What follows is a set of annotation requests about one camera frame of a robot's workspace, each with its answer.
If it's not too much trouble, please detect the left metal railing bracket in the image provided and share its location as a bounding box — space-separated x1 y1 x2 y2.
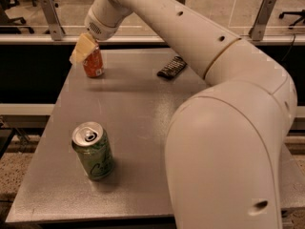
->
38 0 65 41

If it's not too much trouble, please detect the green soda can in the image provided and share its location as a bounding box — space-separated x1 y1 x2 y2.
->
71 121 114 180

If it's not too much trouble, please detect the right metal railing bracket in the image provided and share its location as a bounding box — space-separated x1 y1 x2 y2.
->
249 0 276 41

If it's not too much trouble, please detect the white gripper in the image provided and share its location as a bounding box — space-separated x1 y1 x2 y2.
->
70 0 132 65

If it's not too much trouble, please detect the dark rxbar chocolate bar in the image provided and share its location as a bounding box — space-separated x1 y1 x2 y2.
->
157 56 187 80

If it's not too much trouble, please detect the black office chair left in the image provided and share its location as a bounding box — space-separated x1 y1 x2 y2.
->
0 0 47 35

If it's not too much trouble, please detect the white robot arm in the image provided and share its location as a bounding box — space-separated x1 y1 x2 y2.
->
85 0 297 229

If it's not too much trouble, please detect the red coke can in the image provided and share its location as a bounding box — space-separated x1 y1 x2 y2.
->
83 47 104 77

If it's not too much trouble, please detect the black office chair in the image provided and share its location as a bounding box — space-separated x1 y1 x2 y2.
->
0 0 47 35
278 10 305 29

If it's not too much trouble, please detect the black office chair right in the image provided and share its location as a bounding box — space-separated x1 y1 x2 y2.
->
278 10 305 29

